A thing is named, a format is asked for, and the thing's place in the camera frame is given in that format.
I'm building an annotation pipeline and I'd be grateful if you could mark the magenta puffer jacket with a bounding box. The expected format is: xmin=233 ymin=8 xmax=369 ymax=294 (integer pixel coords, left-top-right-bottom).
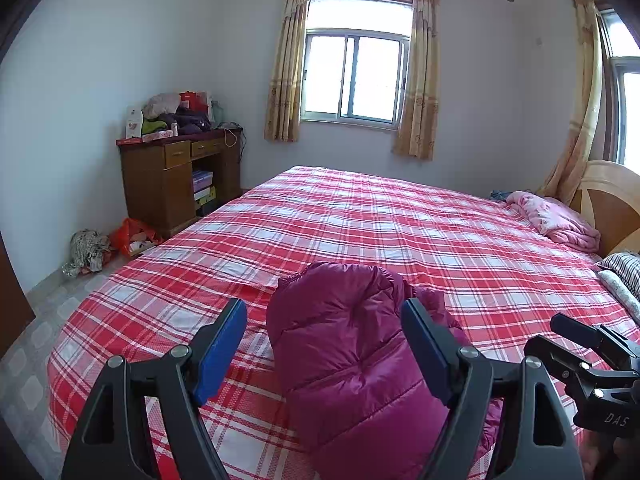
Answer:
xmin=264 ymin=260 xmax=504 ymax=480

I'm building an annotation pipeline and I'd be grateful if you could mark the striped pillow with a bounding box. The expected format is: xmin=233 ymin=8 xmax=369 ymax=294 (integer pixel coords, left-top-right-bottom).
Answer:
xmin=597 ymin=252 xmax=640 ymax=324

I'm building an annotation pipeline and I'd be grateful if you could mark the red plaid bed sheet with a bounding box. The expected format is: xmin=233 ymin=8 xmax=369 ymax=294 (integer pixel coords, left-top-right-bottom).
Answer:
xmin=48 ymin=166 xmax=639 ymax=479

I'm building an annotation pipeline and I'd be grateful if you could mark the brown wooden door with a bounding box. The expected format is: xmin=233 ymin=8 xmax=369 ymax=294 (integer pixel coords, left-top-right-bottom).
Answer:
xmin=0 ymin=238 xmax=35 ymax=356

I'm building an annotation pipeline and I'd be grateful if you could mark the pink folded quilt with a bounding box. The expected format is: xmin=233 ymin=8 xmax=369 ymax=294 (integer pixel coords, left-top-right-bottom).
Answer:
xmin=506 ymin=191 xmax=601 ymax=254

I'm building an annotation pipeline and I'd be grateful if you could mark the wooden headboard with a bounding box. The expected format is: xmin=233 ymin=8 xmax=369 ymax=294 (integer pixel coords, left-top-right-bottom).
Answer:
xmin=570 ymin=160 xmax=640 ymax=257

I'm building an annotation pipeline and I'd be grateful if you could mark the grey crumpled bag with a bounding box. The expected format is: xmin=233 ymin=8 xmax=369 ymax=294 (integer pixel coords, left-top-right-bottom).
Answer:
xmin=62 ymin=230 xmax=111 ymax=278

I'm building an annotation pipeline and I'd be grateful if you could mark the side beige curtain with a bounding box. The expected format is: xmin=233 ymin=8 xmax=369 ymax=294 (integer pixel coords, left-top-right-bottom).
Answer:
xmin=537 ymin=0 xmax=604 ymax=205

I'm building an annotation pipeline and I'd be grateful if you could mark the orange plastic bag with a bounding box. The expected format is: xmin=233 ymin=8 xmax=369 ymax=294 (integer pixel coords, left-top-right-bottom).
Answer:
xmin=110 ymin=218 xmax=163 ymax=258

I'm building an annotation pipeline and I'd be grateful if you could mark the brown wooden desk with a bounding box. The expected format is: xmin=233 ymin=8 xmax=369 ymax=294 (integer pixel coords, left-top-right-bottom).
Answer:
xmin=116 ymin=127 xmax=246 ymax=238

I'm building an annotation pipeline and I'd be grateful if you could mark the right beige curtain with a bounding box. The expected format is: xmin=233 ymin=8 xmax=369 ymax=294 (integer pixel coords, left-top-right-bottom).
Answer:
xmin=393 ymin=0 xmax=439 ymax=160

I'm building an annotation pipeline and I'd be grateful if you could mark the clutter pile on desk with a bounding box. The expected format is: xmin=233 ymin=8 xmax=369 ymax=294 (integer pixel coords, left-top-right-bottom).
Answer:
xmin=116 ymin=91 xmax=242 ymax=145

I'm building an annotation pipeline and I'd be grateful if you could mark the left beige curtain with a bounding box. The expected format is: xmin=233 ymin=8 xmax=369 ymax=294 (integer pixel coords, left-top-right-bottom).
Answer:
xmin=264 ymin=0 xmax=310 ymax=142

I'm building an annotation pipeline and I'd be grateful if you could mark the window with metal frame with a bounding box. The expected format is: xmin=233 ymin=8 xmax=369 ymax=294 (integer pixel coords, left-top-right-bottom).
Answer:
xmin=300 ymin=0 xmax=412 ymax=128

